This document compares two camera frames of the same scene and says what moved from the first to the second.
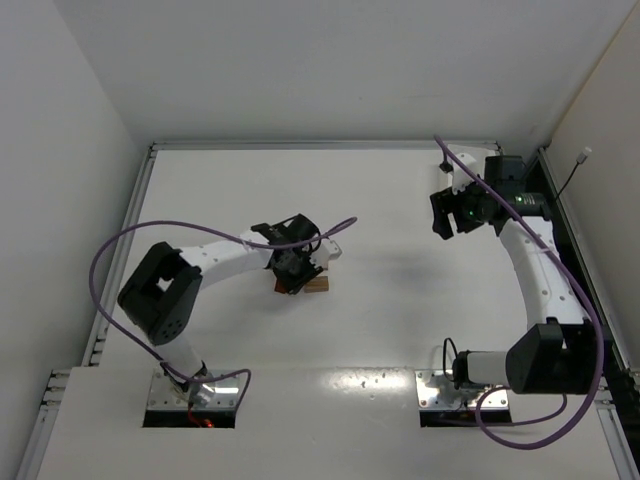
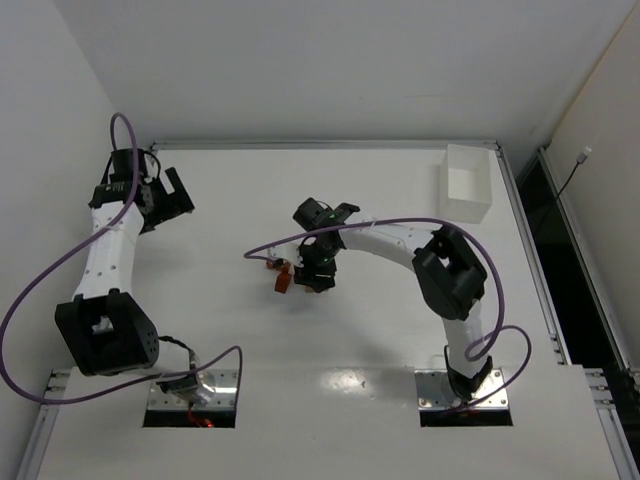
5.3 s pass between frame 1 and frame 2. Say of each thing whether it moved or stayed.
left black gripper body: moved
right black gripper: moved
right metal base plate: stayed
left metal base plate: stayed
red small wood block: stayed
